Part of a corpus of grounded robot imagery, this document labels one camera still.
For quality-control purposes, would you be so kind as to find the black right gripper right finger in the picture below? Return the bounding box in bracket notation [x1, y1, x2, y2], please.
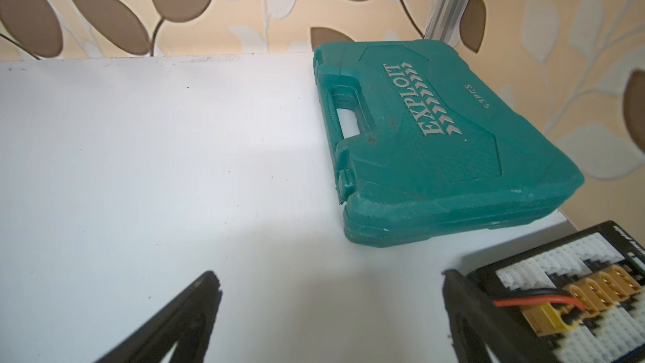
[443, 269, 558, 362]

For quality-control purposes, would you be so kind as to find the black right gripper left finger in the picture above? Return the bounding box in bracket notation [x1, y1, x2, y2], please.
[99, 271, 223, 362]

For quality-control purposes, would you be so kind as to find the black battery charging board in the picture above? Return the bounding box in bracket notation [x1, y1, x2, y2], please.
[468, 221, 644, 362]

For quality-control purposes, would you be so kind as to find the green plastic tool case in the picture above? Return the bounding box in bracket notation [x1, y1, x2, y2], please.
[313, 40, 585, 247]

